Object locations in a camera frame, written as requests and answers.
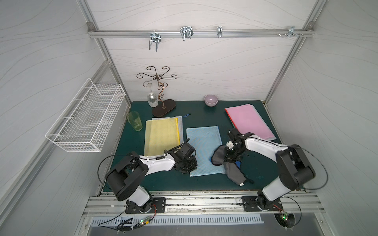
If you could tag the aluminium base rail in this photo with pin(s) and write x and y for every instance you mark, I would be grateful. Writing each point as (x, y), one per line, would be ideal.
(203, 202)

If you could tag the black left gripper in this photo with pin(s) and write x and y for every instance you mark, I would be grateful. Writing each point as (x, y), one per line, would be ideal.
(187, 161)

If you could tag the white vent strip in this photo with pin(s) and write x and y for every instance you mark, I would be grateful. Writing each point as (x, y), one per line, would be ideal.
(176, 220)

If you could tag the dark oval stand base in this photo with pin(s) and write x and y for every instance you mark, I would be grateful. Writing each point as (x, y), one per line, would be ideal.
(164, 106)

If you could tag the pink mesh document bag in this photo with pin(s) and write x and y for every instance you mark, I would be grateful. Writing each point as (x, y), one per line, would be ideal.
(247, 119)

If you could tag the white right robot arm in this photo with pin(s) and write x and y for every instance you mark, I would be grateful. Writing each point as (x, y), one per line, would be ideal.
(294, 168)

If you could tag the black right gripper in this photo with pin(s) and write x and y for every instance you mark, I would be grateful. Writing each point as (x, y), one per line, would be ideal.
(232, 153)

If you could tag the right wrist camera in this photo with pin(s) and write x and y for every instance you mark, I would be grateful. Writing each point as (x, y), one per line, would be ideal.
(230, 144)

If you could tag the aluminium top cross rail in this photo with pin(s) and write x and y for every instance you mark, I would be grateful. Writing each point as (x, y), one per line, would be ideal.
(198, 33)

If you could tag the hanging wine glass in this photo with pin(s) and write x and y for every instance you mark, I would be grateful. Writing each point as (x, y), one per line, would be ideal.
(152, 97)

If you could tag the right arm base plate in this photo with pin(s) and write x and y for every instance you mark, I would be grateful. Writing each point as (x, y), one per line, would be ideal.
(259, 203)

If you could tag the yellow mesh document bag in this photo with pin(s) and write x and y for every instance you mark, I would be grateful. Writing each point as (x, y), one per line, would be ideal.
(161, 135)

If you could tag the green plastic cup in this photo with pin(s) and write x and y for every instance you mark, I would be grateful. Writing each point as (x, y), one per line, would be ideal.
(134, 120)

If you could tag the teal mesh document bag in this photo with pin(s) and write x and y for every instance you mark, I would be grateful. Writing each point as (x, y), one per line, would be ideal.
(205, 140)

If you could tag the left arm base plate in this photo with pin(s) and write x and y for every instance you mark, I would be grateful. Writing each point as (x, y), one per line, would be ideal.
(155, 204)

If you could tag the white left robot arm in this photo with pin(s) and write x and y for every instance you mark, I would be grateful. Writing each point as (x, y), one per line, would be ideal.
(126, 177)

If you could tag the white wire basket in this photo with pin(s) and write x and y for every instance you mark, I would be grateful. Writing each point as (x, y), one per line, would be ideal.
(85, 123)

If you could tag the grey blue microfibre cloth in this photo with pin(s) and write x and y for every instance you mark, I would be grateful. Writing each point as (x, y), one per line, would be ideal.
(232, 171)

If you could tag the lilac ceramic bowl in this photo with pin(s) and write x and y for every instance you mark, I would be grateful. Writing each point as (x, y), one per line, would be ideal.
(211, 100)

